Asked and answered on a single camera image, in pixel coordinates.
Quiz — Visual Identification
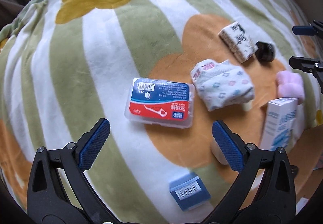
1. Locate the white tissue pack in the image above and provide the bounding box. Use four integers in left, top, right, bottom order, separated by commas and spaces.
218, 22, 256, 63

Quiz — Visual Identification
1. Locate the dental floss pick box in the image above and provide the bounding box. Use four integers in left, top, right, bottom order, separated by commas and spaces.
124, 77, 195, 129

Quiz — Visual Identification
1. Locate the pink fluffy item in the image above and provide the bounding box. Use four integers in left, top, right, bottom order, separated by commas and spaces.
276, 70, 305, 105

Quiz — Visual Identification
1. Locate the small black box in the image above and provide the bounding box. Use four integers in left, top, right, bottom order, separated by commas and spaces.
255, 41, 275, 62

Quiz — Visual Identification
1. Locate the open cardboard box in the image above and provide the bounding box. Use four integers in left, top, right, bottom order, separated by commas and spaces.
295, 125, 322, 202

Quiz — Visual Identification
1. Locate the white blue medicine box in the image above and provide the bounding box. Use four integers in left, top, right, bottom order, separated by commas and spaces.
259, 98, 298, 151

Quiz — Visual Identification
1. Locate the small blue white box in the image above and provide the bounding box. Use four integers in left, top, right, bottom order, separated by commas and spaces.
169, 172, 211, 211

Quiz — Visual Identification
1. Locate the folded white patterned cloth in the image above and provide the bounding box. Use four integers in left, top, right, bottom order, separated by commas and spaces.
191, 59, 255, 112

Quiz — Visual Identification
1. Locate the striped floral blanket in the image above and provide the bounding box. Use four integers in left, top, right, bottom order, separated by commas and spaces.
1, 0, 322, 223

